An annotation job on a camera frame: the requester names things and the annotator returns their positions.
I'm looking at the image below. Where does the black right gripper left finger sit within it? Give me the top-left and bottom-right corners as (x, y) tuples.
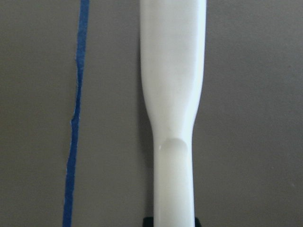
(142, 217), (154, 227)

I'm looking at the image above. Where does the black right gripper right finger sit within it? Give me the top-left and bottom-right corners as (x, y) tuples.
(195, 217), (202, 227)

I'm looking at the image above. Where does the white brush with dark bristles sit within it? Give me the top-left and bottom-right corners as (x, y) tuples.
(140, 0), (206, 227)

